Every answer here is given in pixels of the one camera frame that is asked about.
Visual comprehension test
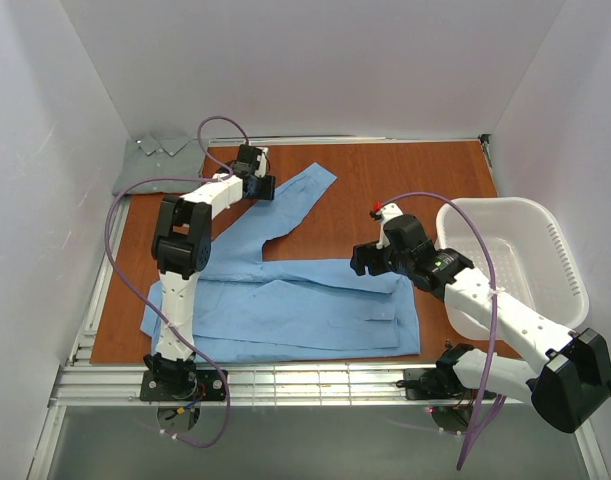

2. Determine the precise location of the light blue long sleeve shirt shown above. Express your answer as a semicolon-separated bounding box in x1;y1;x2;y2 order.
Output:
139;160;420;365

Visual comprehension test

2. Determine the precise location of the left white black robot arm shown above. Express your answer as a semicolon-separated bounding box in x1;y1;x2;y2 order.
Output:
144;144;275;399

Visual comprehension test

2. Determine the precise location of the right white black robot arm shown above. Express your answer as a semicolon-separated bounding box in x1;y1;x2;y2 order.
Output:
350;204;611;433

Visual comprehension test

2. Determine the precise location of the folded grey long sleeve shirt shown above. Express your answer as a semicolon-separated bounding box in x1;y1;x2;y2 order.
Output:
112;135;205;196

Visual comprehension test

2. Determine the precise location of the white plastic laundry basket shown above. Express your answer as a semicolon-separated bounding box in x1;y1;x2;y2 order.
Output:
436;197;589;340

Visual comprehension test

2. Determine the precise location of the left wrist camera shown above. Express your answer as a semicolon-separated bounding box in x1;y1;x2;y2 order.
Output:
254;147;269;178

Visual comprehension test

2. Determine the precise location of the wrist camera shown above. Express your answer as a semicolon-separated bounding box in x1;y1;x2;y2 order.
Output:
254;147;269;178
370;202;403;249

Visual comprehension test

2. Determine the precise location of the aluminium back frame rail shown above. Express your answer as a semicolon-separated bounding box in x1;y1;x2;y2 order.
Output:
207;134;481;146

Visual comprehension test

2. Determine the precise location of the aluminium frame rail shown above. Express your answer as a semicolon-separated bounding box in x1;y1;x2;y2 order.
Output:
207;134;481;146
478;134;500;197
65;199;130;367
48;362;584;409

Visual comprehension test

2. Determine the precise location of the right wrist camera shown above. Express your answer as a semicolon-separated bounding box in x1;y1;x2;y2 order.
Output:
370;202;403;249

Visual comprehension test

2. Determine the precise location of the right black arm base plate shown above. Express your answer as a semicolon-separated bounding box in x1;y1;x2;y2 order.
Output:
395;367;476;400

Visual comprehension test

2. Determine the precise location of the aluminium right frame rail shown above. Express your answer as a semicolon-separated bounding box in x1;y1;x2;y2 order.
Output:
478;134;500;197

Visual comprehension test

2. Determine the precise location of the aluminium front frame rail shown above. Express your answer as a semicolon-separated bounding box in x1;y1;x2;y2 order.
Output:
48;362;584;409

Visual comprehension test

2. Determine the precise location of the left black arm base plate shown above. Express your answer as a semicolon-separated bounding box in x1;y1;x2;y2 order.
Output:
139;369;226;402

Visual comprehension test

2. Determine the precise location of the aluminium left frame rail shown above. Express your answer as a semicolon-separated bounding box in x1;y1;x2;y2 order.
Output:
65;199;130;367

